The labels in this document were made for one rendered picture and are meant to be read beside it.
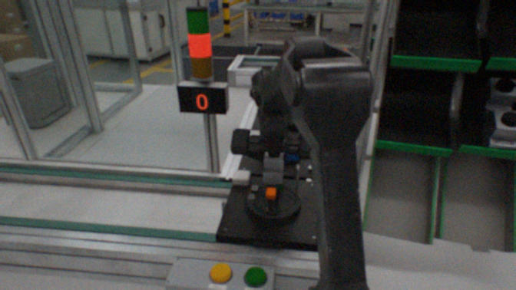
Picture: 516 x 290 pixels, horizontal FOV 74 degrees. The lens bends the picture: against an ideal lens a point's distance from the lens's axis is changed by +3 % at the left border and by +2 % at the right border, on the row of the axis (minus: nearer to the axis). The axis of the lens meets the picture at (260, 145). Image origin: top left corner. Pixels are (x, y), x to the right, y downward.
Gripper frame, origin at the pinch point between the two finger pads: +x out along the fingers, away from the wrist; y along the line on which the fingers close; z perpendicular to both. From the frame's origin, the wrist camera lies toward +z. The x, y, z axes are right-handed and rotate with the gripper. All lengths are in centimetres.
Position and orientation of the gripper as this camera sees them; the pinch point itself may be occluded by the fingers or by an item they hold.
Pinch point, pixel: (274, 154)
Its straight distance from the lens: 78.7
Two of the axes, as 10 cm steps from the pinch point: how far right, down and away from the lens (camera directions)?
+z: 1.1, -8.6, 5.0
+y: -9.9, -0.6, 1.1
